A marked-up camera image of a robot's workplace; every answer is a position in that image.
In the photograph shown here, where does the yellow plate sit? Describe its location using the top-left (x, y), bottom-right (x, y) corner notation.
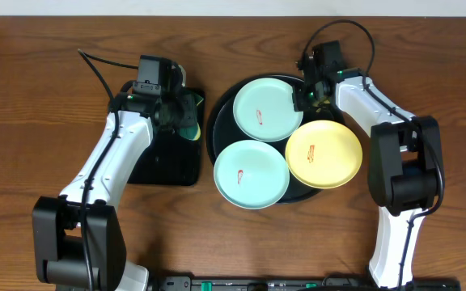
top-left (285, 120), bottom-right (362, 189)

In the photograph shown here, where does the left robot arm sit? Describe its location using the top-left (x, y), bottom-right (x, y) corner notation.
top-left (32, 69), bottom-right (205, 290)

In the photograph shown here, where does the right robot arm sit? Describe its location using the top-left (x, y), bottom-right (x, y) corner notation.
top-left (293, 54), bottom-right (444, 289)

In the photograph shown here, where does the rectangular black tray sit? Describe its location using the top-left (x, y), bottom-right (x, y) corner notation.
top-left (126, 86), bottom-right (207, 188)

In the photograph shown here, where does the mint plate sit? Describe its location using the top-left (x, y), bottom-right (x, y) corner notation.
top-left (233, 78), bottom-right (303, 142)
top-left (214, 140), bottom-right (290, 209)

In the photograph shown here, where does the green yellow sponge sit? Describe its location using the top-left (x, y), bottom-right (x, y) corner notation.
top-left (177, 91), bottom-right (204, 141)

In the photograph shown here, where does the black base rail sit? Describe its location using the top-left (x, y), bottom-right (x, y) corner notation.
top-left (146, 276), bottom-right (462, 291)

